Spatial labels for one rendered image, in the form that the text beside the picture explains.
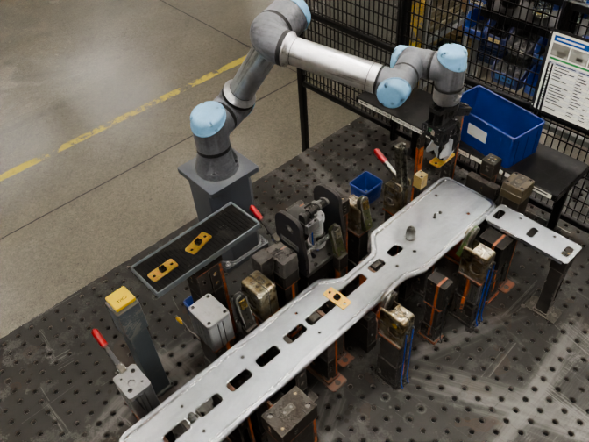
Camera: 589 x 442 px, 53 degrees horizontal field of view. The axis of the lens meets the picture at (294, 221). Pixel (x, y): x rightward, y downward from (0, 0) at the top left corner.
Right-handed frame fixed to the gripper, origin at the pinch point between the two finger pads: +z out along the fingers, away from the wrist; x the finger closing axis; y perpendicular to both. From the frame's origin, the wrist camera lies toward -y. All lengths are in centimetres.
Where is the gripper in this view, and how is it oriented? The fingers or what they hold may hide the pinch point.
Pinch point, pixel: (443, 153)
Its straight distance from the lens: 181.9
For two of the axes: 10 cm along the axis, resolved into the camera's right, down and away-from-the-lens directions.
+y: -7.2, 5.2, -4.5
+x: 6.9, 4.8, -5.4
